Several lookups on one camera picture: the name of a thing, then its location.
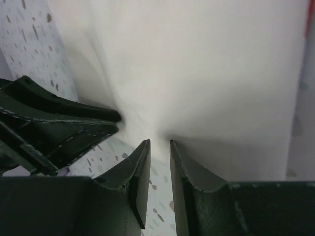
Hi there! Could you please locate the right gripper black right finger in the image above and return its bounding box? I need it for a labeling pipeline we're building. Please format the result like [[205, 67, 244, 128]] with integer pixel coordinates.
[[170, 140, 315, 236]]

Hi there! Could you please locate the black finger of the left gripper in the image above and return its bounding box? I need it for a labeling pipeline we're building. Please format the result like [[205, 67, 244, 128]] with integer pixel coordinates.
[[0, 108, 120, 176], [0, 76, 122, 123]]

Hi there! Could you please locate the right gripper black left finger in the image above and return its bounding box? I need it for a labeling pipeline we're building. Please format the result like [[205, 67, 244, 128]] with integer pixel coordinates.
[[0, 140, 151, 236]]

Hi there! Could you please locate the white t shirt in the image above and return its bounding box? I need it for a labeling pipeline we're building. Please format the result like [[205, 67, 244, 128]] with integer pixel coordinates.
[[48, 0, 309, 180]]

